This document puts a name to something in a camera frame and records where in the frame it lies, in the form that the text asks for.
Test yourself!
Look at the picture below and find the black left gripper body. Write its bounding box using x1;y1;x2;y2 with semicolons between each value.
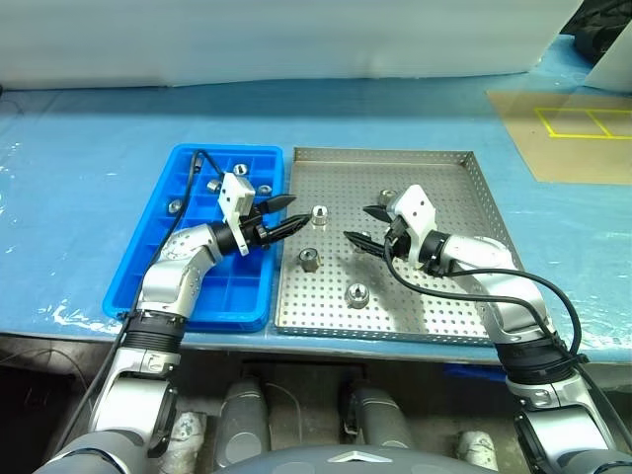
245;204;278;252

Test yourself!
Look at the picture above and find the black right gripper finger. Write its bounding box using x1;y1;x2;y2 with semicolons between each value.
343;229;390;258
361;203;397;224

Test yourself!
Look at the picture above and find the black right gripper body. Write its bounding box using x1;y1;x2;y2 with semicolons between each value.
381;215;415;262

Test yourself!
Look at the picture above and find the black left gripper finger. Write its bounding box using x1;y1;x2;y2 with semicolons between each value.
257;195;298;215
268;213;314;244

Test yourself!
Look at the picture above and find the blue compartment tray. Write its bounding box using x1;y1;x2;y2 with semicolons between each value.
101;142;286;333

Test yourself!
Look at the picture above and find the perforated metal tray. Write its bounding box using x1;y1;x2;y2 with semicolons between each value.
273;146;525;347

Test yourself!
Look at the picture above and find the brown cardboard sheet yellow tape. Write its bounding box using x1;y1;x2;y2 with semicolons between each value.
486;90;632;187

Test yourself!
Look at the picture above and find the white foam backdrop board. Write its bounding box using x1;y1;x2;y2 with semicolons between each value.
0;0;584;90

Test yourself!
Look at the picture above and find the grey rounded leg shell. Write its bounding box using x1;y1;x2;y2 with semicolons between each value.
340;384;414;450
216;377;273;468

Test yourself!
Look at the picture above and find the white speckled rounded foot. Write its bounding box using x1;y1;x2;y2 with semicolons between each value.
165;412;208;470
456;430;498;470

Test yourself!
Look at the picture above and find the grey rounded robot torso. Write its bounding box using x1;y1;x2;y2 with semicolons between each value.
206;443;495;474

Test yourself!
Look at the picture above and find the black bag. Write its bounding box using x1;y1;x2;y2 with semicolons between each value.
572;19;632;63

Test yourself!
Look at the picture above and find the white upright panel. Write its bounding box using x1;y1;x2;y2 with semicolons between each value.
585;37;632;90

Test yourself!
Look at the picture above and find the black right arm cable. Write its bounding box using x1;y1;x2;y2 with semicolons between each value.
382;231;632;431

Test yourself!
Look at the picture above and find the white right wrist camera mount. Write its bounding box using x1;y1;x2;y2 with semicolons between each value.
392;184;439;272

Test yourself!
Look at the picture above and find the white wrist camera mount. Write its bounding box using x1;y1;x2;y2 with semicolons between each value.
392;184;439;272
215;172;258;257

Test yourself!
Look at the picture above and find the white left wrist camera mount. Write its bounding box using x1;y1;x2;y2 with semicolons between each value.
215;172;258;257

